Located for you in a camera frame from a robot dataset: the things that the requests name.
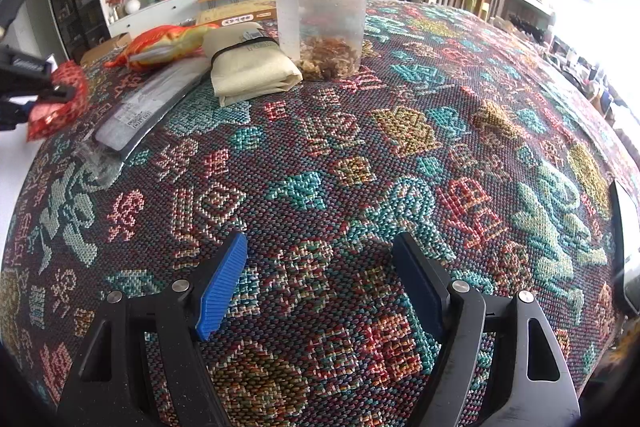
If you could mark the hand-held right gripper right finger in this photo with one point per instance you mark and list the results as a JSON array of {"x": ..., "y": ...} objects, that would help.
[{"x": 417, "y": 287}]

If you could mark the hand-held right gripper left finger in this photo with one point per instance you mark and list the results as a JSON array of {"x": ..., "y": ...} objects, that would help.
[{"x": 222, "y": 287}]

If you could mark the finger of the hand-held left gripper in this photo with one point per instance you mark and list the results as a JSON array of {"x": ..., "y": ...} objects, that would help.
[
  {"x": 45, "y": 92},
  {"x": 20, "y": 114}
]

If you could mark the red patterned pouch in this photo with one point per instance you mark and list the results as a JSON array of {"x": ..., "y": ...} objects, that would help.
[{"x": 60, "y": 119}]

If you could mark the brown cardboard box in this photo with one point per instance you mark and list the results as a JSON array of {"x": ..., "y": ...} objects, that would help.
[{"x": 107, "y": 47}]

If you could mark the grey plastic package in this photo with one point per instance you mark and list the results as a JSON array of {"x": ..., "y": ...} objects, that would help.
[{"x": 140, "y": 112}]

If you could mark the white round vase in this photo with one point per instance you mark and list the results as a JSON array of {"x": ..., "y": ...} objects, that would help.
[{"x": 132, "y": 6}]

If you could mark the orange snack bag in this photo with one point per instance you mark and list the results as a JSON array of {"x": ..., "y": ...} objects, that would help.
[{"x": 160, "y": 47}]

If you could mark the colourful patterned woven cloth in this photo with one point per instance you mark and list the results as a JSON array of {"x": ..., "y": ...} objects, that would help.
[{"x": 350, "y": 167}]

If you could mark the white television cabinet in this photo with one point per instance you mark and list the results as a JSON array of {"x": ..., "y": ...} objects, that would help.
[{"x": 175, "y": 14}]

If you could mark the yellow flat box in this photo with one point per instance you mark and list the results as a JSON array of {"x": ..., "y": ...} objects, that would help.
[{"x": 235, "y": 12}]

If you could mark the beige folded cloth pack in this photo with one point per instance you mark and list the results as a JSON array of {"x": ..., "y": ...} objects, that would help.
[{"x": 250, "y": 67}]

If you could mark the clear jar with black lid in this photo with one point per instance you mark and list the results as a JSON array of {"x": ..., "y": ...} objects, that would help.
[{"x": 320, "y": 12}]

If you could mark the wooden side table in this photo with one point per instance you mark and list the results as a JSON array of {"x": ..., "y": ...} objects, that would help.
[{"x": 525, "y": 4}]

